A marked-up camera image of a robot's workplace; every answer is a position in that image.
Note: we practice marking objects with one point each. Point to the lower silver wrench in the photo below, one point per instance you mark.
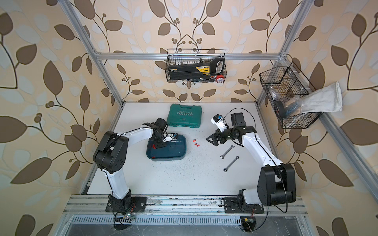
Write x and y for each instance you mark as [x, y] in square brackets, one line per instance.
[231, 163]

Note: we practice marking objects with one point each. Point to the black wire basket right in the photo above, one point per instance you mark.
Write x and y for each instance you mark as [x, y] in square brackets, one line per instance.
[286, 94]

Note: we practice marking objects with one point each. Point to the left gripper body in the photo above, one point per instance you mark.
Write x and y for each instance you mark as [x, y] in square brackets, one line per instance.
[161, 143]

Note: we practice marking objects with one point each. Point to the teal plastic storage box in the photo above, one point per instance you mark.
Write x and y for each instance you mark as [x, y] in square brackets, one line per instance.
[174, 150]

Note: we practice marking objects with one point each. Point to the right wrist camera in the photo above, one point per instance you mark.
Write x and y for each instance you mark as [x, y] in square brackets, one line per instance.
[220, 122]

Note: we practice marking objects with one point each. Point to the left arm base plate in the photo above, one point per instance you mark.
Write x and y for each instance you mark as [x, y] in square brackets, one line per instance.
[126, 205]

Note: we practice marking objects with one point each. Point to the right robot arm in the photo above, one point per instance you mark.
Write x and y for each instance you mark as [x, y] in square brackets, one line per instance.
[276, 182]

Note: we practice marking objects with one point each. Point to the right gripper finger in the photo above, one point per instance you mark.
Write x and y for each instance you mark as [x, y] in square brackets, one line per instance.
[214, 135]
[213, 141]

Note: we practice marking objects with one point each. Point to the black yellow hand saw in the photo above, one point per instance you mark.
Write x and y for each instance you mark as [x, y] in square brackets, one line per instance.
[204, 71]

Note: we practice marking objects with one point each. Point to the green tool case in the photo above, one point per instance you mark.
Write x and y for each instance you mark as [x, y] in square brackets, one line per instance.
[184, 116]

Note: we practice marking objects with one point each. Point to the black wire basket back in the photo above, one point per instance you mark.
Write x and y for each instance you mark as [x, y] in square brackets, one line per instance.
[193, 54]

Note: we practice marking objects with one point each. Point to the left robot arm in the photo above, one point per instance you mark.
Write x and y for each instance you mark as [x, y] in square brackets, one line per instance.
[110, 156]

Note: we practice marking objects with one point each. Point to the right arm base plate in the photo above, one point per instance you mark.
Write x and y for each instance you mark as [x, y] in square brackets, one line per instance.
[237, 206]

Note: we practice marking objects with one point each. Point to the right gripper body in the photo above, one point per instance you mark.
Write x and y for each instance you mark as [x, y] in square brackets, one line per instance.
[227, 134]

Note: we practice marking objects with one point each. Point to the white cloth glove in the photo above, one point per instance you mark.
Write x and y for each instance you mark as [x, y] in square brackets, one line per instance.
[327, 99]

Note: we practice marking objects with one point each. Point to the black wire basket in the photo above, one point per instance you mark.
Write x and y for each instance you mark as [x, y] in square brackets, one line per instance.
[193, 54]
[286, 94]

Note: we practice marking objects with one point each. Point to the upper silver wrench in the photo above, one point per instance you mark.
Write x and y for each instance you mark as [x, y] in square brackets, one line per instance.
[226, 152]

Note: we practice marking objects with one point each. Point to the silver wrench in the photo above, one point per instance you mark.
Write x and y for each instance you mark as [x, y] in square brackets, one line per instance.
[231, 163]
[226, 152]

